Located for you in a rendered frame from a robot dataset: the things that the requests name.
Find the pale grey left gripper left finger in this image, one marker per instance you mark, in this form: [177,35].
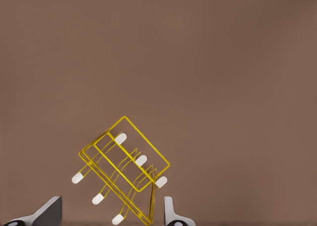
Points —
[47,212]

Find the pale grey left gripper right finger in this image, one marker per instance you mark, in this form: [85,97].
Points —
[169,211]

